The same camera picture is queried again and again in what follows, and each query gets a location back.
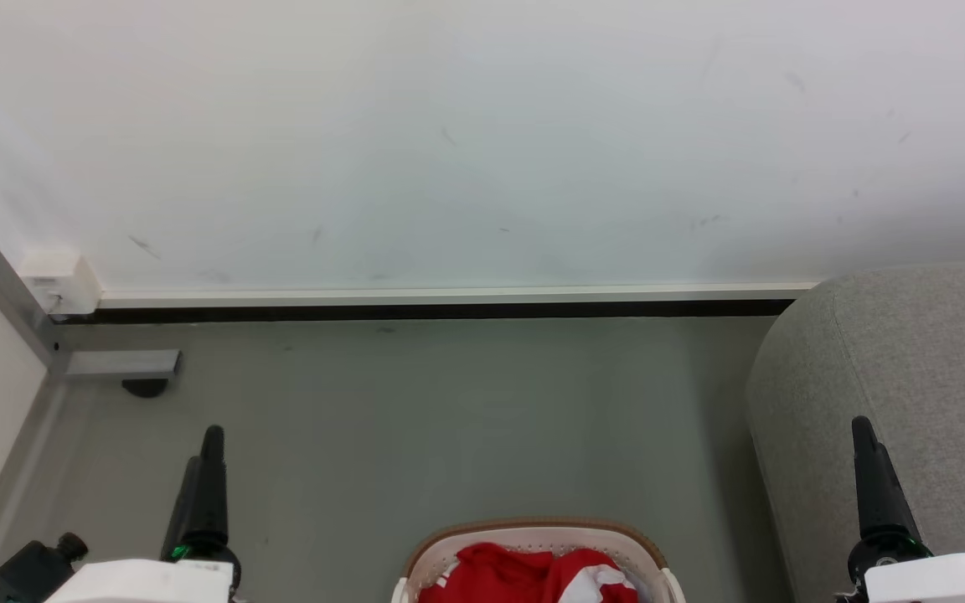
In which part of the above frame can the grey fabric sofa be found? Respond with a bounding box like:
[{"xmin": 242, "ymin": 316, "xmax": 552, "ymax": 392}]
[{"xmin": 746, "ymin": 261, "xmax": 965, "ymax": 603}]

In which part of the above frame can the red and white garment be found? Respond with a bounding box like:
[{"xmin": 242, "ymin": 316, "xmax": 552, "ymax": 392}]
[{"xmin": 418, "ymin": 542, "xmax": 640, "ymax": 603}]

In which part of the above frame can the white laundry basket brown rim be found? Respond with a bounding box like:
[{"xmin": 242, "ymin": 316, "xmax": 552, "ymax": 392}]
[{"xmin": 390, "ymin": 518, "xmax": 686, "ymax": 603}]

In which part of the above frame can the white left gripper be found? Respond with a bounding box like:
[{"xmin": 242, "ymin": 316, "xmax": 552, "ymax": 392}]
[{"xmin": 45, "ymin": 425, "xmax": 243, "ymax": 603}]

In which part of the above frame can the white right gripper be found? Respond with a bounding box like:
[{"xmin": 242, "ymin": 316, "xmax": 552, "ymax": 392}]
[{"xmin": 838, "ymin": 415, "xmax": 965, "ymax": 603}]

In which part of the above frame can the white cable duct box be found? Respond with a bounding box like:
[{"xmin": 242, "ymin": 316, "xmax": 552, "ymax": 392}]
[{"xmin": 19, "ymin": 250, "xmax": 103, "ymax": 316}]

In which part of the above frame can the white wall baseboard strip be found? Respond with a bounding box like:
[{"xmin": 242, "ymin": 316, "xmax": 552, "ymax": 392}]
[{"xmin": 97, "ymin": 283, "xmax": 820, "ymax": 308}]

